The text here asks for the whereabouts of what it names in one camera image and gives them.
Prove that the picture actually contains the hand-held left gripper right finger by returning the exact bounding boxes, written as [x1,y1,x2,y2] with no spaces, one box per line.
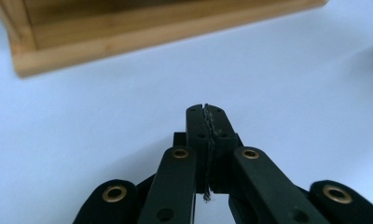
[205,104,332,224]

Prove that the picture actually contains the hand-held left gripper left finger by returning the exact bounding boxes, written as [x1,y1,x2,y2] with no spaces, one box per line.
[137,104,212,224]

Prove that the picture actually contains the three-tier wooden shelf rack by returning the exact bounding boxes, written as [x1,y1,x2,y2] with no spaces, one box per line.
[0,0,329,78]

